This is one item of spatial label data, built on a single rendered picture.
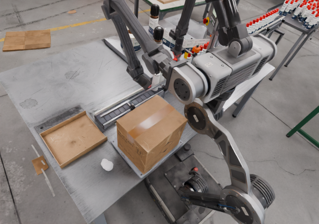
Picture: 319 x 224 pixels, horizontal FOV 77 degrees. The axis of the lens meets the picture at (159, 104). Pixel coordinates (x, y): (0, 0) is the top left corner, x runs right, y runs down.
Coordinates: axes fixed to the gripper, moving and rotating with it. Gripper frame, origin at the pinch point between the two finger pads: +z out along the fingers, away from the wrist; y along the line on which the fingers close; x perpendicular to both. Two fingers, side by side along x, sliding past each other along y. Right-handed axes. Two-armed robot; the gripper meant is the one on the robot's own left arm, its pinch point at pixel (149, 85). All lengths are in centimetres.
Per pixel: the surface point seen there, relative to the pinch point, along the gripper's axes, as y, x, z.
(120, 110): -1.1, 24.9, -10.5
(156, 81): -1.1, -5.7, 1.8
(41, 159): 52, 125, 18
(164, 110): -31.4, 2.9, -23.0
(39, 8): 348, 36, 93
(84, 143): -6, 51, -27
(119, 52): 55, -4, 15
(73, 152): -8, 57, -32
